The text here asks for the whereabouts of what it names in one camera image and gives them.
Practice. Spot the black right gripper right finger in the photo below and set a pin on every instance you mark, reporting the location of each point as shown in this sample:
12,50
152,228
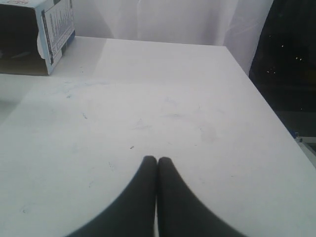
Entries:
180,212

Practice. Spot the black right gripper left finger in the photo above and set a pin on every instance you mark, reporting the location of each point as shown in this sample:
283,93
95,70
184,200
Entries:
132,213

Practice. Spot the blue white cardboard box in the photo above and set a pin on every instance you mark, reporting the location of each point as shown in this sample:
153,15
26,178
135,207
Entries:
34,35

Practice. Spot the metal frame at table edge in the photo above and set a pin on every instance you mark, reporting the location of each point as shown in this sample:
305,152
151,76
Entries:
306,143

